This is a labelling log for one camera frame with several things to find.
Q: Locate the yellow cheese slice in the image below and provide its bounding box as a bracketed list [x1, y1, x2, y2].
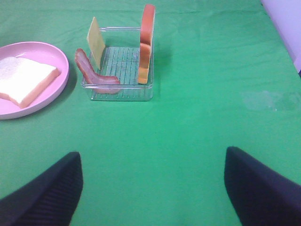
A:
[87, 17, 105, 69]

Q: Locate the pink round plate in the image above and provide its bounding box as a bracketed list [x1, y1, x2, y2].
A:
[0, 41, 69, 120]

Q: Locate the white bread slice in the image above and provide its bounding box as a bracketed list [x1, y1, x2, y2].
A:
[138, 4, 155, 84]
[0, 56, 60, 108]

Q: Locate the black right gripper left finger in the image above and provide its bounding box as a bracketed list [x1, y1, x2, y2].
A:
[0, 152, 83, 226]

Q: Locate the green tablecloth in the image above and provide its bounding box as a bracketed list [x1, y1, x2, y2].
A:
[0, 0, 301, 226]

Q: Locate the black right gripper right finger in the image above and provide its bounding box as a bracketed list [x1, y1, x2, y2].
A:
[224, 146, 301, 226]

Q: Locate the right bacon strip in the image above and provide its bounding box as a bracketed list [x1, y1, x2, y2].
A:
[75, 48, 120, 85]

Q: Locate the right clear plastic container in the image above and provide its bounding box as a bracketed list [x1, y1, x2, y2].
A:
[81, 27, 154, 101]

